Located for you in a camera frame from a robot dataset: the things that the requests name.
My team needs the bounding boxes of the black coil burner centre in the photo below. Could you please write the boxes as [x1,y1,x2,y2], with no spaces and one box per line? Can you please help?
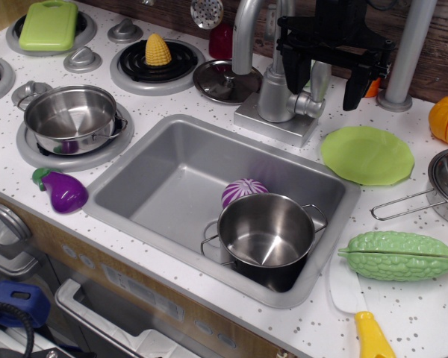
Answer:
[110,40,205,96]

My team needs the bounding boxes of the orange toy carrot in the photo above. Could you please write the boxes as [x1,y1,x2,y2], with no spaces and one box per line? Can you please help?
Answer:
[364,78,381,98]

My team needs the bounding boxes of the grey stove knob middle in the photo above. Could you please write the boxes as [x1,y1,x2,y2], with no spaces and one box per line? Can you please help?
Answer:
[63,46,102,73]

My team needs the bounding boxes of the steel saucepan with wire handle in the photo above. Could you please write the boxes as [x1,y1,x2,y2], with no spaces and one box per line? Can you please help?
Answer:
[370,149,448,222]

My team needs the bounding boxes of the steel pot on burner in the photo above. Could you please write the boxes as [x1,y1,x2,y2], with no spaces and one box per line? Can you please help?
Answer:
[17,84,128,156]

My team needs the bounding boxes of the green toy cutting board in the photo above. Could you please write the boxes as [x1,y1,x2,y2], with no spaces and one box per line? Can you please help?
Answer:
[19,1,78,51]

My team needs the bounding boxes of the grey stove knob lower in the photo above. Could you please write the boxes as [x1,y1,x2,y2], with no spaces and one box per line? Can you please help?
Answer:
[11,81,52,110]

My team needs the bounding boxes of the grey vertical support pole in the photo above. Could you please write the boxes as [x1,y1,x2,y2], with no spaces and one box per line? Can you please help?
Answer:
[376,0,437,113]

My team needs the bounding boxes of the silver toy faucet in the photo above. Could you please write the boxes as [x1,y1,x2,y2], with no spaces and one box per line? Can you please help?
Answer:
[232,0,326,148]

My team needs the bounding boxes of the front burner ring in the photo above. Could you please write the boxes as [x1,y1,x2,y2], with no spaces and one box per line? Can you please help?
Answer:
[15,101,135,173]

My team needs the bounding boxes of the back left burner ring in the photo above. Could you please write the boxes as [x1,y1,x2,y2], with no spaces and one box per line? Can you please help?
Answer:
[5,10,98,57]

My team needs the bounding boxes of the burner ring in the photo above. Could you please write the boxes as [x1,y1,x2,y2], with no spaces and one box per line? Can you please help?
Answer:
[5,10,98,57]
[15,101,135,173]

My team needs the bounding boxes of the green toy bitter gourd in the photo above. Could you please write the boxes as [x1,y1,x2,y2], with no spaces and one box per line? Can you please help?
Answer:
[337,231,448,282]

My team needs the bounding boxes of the grey stove knob upper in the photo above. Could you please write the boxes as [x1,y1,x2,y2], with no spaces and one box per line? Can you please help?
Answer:
[108,19,143,43]

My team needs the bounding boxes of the grey oven door handle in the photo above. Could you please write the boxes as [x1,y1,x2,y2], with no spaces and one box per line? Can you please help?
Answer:
[54,278,180,358]

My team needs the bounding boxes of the grey round oven dial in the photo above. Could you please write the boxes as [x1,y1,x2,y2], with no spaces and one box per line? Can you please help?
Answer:
[0,204,31,260]

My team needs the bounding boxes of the steel pot in sink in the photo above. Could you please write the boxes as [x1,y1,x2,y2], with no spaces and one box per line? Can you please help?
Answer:
[200,193,328,292]

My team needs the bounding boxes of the green plastic plate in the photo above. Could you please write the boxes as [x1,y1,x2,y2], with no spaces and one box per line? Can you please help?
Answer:
[320,126,414,186]

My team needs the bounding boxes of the yellow handled toy knife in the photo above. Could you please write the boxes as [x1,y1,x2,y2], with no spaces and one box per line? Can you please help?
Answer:
[329,254,396,357]

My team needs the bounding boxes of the grey toy sink basin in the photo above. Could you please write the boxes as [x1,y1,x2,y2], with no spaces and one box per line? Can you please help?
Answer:
[82,113,361,310]

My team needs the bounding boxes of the yellow toy corn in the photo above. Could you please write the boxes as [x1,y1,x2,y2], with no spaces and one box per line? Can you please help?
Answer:
[145,34,172,66]

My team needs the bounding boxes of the steel pot lid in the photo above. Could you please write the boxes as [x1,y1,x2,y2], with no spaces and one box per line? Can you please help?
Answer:
[193,60,263,104]

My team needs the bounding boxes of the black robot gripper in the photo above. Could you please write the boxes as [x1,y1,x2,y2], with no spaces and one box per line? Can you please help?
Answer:
[277,1,396,111]

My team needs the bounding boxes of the grey stove knob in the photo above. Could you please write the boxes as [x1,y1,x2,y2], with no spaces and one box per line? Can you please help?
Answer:
[63,46,102,73]
[11,81,52,110]
[108,19,143,43]

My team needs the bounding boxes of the red toy pepper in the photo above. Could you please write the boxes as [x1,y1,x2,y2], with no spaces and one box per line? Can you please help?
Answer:
[208,23,233,60]

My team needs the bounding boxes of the black coiled cable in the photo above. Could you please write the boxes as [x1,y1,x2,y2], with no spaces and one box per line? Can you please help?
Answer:
[0,301,36,358]

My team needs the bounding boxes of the silver perforated ladle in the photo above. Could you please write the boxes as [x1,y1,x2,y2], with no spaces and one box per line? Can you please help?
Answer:
[190,0,223,30]

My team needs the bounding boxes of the purple toy eggplant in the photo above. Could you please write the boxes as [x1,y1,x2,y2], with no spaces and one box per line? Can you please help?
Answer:
[32,168,89,214]

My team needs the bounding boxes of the purple white toy onion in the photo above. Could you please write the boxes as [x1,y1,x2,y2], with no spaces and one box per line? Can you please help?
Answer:
[221,178,268,209]

